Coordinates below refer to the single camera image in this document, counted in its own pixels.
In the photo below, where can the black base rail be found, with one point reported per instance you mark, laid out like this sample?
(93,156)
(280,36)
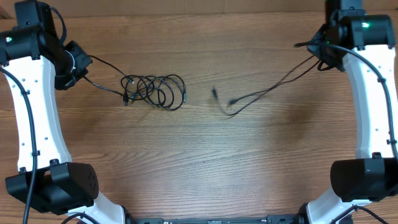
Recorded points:
(270,219)

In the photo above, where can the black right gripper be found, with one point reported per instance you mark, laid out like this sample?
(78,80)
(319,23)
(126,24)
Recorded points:
(314,50)

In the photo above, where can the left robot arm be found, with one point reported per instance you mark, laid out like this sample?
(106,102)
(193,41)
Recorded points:
(36,62)

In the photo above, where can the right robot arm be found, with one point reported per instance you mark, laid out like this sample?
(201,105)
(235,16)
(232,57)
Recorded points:
(363,46)

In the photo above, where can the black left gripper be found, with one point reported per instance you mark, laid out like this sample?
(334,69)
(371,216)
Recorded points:
(85,60)

